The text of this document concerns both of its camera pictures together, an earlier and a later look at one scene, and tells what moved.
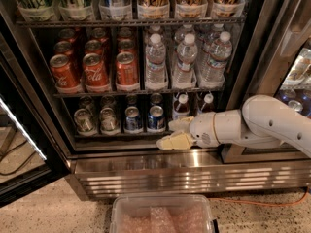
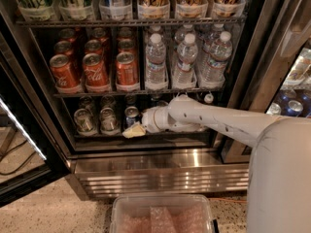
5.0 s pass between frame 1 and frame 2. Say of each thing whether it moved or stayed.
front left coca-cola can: stayed
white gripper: moved
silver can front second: stayed
